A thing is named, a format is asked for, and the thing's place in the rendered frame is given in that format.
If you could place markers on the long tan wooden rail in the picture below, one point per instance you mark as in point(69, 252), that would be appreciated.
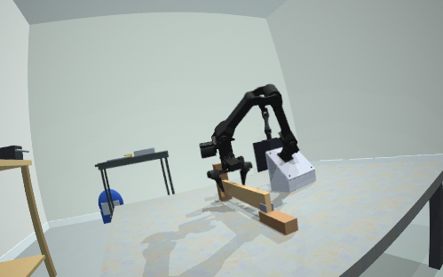
point(247, 194)

